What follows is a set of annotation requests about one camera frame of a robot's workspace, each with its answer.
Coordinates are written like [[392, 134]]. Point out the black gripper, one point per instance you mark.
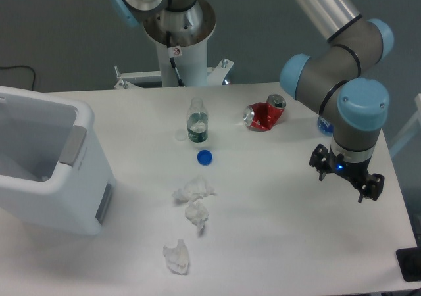
[[350, 165]]

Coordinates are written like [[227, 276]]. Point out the blue bottle behind arm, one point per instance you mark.
[[325, 127]]

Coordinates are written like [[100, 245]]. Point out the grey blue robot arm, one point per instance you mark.
[[332, 85]]

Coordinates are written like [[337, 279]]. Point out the upper crumpled paper ball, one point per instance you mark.
[[197, 188]]

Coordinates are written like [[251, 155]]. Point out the crumpled paper ball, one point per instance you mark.
[[197, 188], [177, 258], [197, 214]]

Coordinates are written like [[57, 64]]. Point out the middle crumpled paper ball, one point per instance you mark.
[[197, 214]]

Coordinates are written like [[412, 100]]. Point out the lower crumpled paper ball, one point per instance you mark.
[[177, 258]]

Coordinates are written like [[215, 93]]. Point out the crushed red soda can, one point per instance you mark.
[[262, 116]]

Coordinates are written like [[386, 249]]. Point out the black device at edge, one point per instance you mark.
[[409, 263]]

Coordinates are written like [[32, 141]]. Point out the blue bottle cap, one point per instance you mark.
[[204, 157]]

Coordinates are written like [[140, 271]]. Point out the clear plastic bottle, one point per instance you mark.
[[197, 121]]

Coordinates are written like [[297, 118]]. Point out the white bottle cap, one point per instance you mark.
[[180, 135]]

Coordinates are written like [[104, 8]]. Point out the white plastic bin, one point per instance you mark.
[[54, 171]]

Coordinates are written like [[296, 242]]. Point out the white frame at right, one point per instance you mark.
[[409, 130]]

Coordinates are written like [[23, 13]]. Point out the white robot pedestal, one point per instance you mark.
[[181, 44]]

